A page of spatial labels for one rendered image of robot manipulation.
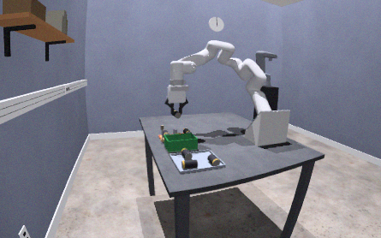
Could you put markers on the green open-top box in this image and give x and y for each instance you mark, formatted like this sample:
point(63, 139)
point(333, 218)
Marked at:
point(177, 142)

